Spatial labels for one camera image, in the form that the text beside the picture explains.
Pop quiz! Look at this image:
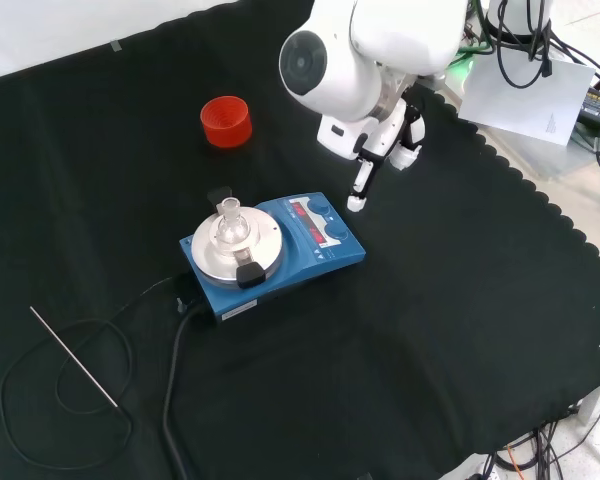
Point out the thin metal probe rod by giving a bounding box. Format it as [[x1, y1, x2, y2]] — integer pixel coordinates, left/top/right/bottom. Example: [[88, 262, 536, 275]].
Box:
[[29, 305, 122, 410]]

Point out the thick black power cable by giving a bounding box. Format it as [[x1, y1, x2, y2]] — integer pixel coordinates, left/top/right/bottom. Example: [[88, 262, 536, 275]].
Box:
[[161, 298, 207, 480]]

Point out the red ribbed plastic cap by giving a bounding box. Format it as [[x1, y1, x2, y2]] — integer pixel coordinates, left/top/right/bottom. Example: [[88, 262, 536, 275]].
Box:
[[199, 95, 254, 150]]

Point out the thin black probe cable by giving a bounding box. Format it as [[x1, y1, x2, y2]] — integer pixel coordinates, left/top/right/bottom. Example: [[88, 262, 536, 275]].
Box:
[[0, 276, 182, 472]]

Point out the black bench cloth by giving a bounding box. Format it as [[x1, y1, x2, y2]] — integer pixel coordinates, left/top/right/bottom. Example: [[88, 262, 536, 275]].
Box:
[[0, 0, 600, 480]]

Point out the white paper sheet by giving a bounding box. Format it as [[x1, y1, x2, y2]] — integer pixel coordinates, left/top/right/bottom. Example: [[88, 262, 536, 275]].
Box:
[[457, 51, 597, 147]]

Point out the heater with blue base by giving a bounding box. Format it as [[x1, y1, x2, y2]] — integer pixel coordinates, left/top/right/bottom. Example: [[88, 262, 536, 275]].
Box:
[[179, 185, 368, 327]]

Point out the clear round-bottom glass flask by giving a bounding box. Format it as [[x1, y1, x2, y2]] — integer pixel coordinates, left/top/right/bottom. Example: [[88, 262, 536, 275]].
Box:
[[211, 197, 252, 252]]

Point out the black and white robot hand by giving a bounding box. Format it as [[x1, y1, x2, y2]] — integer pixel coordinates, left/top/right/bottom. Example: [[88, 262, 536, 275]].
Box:
[[316, 94, 427, 214]]

